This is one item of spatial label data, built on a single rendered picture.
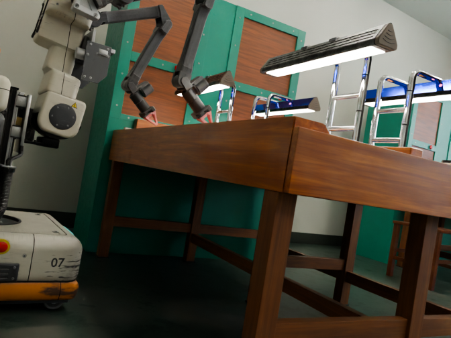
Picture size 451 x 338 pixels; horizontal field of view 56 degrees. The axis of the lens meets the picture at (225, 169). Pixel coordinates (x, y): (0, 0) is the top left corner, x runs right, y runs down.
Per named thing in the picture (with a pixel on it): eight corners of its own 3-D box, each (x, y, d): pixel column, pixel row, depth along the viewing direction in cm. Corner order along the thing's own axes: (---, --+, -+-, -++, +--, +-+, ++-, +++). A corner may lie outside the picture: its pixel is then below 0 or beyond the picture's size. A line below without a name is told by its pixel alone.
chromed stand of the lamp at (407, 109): (398, 183, 157) (417, 65, 158) (358, 178, 175) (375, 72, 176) (430, 189, 166) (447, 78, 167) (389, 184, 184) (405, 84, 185)
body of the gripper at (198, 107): (202, 109, 197) (192, 96, 195) (212, 107, 188) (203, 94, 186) (192, 117, 195) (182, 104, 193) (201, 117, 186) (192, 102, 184)
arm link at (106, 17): (160, 5, 226) (169, 1, 218) (165, 31, 230) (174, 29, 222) (78, 13, 203) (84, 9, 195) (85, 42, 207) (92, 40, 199)
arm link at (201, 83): (170, 80, 188) (180, 79, 181) (188, 66, 192) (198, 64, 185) (184, 102, 193) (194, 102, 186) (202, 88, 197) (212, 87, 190)
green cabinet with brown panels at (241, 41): (109, 116, 257) (135, -36, 259) (91, 120, 306) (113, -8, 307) (286, 153, 322) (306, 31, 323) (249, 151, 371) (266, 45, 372)
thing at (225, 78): (220, 82, 205) (223, 68, 205) (174, 94, 260) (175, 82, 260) (234, 86, 209) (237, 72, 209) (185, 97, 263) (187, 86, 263)
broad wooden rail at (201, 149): (282, 192, 100) (294, 115, 100) (108, 159, 259) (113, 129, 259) (321, 198, 105) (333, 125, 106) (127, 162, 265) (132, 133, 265)
